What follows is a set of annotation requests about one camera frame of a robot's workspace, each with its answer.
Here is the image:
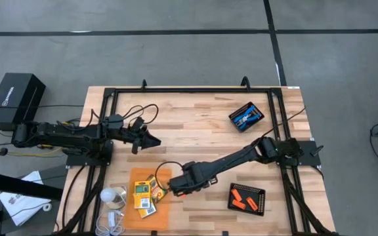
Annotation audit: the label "white power adapter cable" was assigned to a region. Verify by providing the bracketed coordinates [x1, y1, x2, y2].
[95, 209, 126, 236]

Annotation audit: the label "yellow Crayola crayon box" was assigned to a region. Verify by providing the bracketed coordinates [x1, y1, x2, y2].
[137, 201, 158, 220]
[133, 180, 152, 210]
[146, 174, 169, 204]

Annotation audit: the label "small black mesh basket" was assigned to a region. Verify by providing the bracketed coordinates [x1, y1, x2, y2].
[228, 101, 265, 132]

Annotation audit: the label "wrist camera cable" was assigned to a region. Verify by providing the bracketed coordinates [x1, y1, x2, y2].
[90, 104, 159, 127]
[155, 161, 185, 191]

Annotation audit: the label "large black mesh basket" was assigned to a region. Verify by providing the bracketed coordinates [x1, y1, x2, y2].
[227, 182, 266, 217]

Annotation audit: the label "yellow cable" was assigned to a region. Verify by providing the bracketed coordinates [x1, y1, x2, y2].
[7, 144, 64, 157]

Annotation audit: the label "black cardboard box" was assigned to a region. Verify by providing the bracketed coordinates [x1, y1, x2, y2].
[0, 72, 47, 132]

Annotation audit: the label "black aluminium rig frame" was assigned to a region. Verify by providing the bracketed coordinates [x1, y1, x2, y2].
[57, 85, 339, 236]

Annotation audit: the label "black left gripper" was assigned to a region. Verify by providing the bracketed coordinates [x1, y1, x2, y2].
[116, 126, 162, 155]

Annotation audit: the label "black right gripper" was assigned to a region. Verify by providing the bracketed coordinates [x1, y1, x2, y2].
[168, 170, 218, 199]

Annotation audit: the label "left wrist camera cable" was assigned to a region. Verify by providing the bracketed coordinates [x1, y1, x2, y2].
[90, 104, 159, 127]

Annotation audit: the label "white paper sheets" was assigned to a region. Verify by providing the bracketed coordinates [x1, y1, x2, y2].
[0, 170, 53, 227]

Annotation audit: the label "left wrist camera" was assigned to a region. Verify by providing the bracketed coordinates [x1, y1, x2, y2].
[132, 116, 146, 131]

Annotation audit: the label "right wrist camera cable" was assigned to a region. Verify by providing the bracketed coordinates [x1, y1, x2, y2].
[155, 161, 185, 191]

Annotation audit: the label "orange translucent plastic bin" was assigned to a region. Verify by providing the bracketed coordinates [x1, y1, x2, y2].
[122, 167, 173, 231]

